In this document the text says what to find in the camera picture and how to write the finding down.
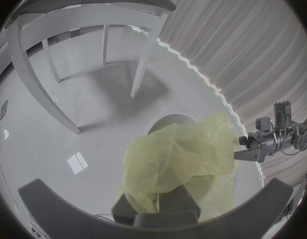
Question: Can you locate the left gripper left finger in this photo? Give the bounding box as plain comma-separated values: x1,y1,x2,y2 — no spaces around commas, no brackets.
111,192,144,226

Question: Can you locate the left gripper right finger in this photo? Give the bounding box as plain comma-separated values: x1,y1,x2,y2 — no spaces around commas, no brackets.
133,184,202,228

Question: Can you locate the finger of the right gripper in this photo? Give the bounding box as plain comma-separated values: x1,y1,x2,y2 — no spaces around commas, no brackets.
233,149,261,163
239,135,259,150

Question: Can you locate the yellow plastic bag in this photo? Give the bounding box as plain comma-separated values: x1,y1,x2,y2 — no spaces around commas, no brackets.
115,111,240,221

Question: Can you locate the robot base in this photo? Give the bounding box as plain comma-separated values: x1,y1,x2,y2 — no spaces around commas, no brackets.
283,182,307,222

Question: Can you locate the white trash bin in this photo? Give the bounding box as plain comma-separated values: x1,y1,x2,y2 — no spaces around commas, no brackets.
146,111,203,136

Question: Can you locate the white curtain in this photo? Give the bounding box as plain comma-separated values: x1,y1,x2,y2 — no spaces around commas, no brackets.
129,0,307,189

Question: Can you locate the white chair with grey seat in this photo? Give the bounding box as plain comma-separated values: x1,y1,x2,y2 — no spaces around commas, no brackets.
5,0,177,134

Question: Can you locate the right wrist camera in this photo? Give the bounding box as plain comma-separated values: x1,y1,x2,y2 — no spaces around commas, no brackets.
255,117,273,137

